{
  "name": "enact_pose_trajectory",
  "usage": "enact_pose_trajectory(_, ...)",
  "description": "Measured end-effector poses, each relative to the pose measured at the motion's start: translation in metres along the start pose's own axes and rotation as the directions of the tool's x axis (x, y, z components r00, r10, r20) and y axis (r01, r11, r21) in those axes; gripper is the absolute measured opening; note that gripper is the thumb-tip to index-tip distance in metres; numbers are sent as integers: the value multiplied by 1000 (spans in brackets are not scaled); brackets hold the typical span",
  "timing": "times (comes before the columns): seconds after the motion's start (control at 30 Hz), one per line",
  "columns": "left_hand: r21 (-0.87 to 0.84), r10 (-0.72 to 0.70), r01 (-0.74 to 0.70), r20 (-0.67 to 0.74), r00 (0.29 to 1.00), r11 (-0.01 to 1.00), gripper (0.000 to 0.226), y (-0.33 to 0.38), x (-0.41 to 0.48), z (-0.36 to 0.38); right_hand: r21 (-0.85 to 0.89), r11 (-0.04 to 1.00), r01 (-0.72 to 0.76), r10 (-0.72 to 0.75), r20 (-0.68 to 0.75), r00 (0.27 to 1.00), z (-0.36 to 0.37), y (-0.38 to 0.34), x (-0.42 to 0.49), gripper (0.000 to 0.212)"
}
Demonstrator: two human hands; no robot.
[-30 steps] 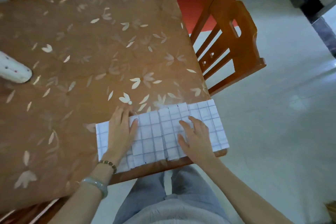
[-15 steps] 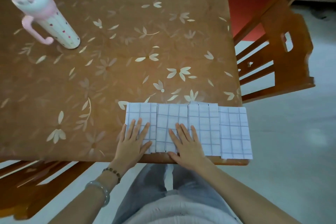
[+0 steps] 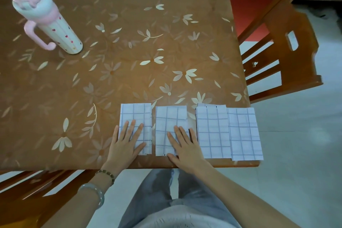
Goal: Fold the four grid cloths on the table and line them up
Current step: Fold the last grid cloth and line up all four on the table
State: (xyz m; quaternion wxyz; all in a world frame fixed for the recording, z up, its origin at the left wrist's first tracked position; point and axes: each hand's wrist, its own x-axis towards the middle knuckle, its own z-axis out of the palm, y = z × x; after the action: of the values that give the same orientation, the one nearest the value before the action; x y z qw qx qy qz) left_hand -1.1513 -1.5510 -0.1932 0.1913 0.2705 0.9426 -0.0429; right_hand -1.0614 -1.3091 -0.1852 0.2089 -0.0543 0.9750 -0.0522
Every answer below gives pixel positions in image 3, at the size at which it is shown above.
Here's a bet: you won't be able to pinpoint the person's left hand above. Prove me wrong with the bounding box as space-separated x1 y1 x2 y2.
101 119 147 176

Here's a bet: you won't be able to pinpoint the person's right hand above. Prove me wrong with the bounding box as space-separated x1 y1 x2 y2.
167 125 214 175

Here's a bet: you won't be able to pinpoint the white black-grid napkin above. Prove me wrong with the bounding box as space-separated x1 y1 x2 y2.
155 105 188 157
227 107 264 161
195 103 232 159
118 103 153 156

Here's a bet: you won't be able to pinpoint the person's right forearm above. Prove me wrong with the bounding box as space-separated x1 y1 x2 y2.
196 162 300 228

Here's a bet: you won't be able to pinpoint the person's left forearm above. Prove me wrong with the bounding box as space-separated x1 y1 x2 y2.
41 169 115 228

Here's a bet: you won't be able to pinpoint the person's grey trousers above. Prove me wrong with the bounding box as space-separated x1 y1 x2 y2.
117 167 241 228

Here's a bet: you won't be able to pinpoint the person's grey shirt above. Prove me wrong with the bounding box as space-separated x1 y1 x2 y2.
136 205 241 228

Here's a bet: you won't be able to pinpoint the pale jade bangle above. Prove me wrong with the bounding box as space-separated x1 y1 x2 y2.
77 182 105 209

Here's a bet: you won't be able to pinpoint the brown floral wooden table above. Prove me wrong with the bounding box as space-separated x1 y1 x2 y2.
0 0 260 172

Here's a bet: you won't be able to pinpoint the wooden dining chair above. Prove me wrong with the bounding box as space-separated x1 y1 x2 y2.
0 169 97 228
237 0 323 104

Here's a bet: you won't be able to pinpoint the cream bottle with pink lid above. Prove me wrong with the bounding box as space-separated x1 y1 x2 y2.
10 0 84 55

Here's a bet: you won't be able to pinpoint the red floor mat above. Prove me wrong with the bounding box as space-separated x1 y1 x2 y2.
228 0 274 43

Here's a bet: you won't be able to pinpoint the dark beaded bracelet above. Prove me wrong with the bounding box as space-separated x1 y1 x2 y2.
95 169 115 186

